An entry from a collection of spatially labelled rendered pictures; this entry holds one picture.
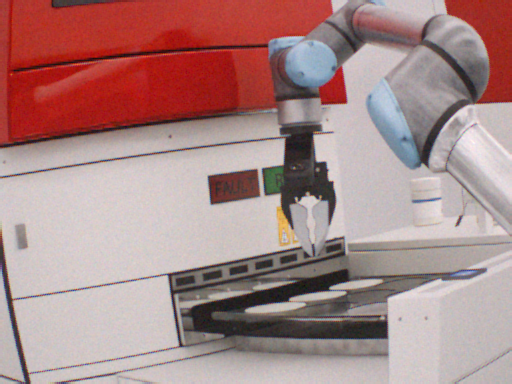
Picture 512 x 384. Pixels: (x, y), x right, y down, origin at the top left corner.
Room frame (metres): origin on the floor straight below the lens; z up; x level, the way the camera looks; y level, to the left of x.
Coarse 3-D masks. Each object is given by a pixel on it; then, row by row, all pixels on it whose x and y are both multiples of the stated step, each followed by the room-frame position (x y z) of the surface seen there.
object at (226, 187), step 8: (224, 176) 2.06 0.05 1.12; (232, 176) 2.07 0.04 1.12; (240, 176) 2.09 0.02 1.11; (248, 176) 2.10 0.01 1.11; (256, 176) 2.11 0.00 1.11; (216, 184) 2.05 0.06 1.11; (224, 184) 2.06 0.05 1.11; (232, 184) 2.07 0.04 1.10; (240, 184) 2.09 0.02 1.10; (248, 184) 2.10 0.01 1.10; (256, 184) 2.11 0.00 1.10; (216, 192) 2.04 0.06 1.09; (224, 192) 2.06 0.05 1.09; (232, 192) 2.07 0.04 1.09; (240, 192) 2.08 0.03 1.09; (248, 192) 2.10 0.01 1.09; (256, 192) 2.11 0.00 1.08; (216, 200) 2.04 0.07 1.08
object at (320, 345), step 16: (240, 336) 2.00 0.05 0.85; (256, 336) 1.98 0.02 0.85; (272, 336) 1.96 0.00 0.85; (288, 336) 1.94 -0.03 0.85; (304, 336) 1.92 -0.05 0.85; (320, 336) 1.90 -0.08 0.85; (336, 336) 1.88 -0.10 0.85; (352, 336) 1.85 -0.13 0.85; (368, 336) 1.83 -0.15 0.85; (272, 352) 1.95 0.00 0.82; (288, 352) 1.93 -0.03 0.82; (304, 352) 1.90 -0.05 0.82; (320, 352) 1.88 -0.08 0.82; (336, 352) 1.85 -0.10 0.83; (352, 352) 1.83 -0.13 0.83; (368, 352) 1.81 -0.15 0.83; (384, 352) 1.78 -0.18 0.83
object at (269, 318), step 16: (240, 320) 1.92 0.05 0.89; (256, 320) 1.89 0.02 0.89; (272, 320) 1.87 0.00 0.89; (288, 320) 1.84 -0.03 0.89; (304, 320) 1.82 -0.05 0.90; (320, 320) 1.80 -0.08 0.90; (336, 320) 1.78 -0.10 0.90; (352, 320) 1.75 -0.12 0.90; (368, 320) 1.73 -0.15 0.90; (384, 320) 1.71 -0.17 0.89
